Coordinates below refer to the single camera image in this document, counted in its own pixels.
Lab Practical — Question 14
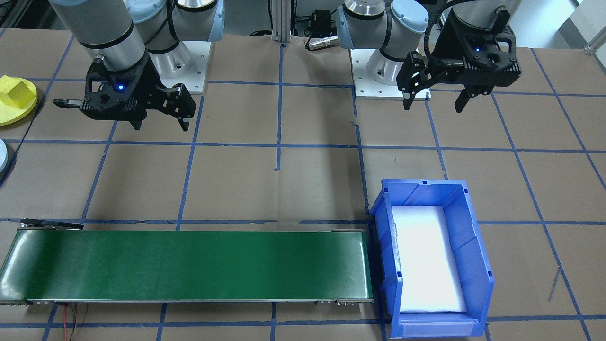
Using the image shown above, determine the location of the yellow foam block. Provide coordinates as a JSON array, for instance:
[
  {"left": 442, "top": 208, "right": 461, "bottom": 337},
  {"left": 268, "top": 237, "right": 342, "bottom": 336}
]
[{"left": 0, "top": 78, "right": 30, "bottom": 108}]

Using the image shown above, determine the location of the yellow plastic plate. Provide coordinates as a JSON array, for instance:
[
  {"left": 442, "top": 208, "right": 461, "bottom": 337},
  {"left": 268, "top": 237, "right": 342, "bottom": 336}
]
[{"left": 0, "top": 76, "right": 38, "bottom": 127}]

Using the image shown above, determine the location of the silver cylindrical connector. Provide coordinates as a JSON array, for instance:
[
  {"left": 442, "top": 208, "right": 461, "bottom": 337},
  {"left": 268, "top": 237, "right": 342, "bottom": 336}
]
[{"left": 305, "top": 36, "right": 339, "bottom": 51}]

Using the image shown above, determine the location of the small black electronics box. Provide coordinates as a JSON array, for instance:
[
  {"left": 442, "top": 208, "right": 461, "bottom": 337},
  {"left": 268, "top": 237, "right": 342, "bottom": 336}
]
[{"left": 310, "top": 9, "right": 332, "bottom": 30}]

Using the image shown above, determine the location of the green conveyor belt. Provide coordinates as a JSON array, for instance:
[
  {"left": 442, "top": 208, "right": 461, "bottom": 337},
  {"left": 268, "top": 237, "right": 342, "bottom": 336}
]
[{"left": 0, "top": 219, "right": 374, "bottom": 306}]

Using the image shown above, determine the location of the blue plastic storage bin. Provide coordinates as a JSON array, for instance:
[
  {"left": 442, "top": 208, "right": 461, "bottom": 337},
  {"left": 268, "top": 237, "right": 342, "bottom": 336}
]
[{"left": 368, "top": 179, "right": 495, "bottom": 340}]

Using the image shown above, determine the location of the white foam pad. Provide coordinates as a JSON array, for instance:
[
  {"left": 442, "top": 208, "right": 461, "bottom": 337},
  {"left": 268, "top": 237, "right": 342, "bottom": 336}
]
[{"left": 392, "top": 205, "right": 468, "bottom": 313}]

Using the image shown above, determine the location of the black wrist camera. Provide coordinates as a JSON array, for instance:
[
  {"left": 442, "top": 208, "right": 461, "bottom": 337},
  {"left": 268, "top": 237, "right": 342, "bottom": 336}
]
[
  {"left": 80, "top": 92, "right": 150, "bottom": 125},
  {"left": 438, "top": 59, "right": 522, "bottom": 90}
]

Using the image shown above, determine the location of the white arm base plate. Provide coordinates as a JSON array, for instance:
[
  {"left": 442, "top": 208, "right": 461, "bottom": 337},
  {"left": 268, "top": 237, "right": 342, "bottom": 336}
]
[
  {"left": 349, "top": 47, "right": 432, "bottom": 101},
  {"left": 121, "top": 40, "right": 211, "bottom": 95}
]

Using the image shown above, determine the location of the black corrugated cable conduit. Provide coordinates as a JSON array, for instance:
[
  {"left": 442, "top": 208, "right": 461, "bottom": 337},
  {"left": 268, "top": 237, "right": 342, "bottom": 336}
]
[{"left": 424, "top": 0, "right": 474, "bottom": 62}]

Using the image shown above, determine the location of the short aluminium profile post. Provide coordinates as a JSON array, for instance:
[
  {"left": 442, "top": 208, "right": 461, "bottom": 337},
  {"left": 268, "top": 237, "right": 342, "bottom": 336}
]
[{"left": 270, "top": 0, "right": 292, "bottom": 44}]

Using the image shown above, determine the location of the red and black wire pair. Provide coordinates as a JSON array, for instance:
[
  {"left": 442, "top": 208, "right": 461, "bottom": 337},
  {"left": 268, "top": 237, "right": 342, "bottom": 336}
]
[{"left": 64, "top": 303, "right": 90, "bottom": 341}]

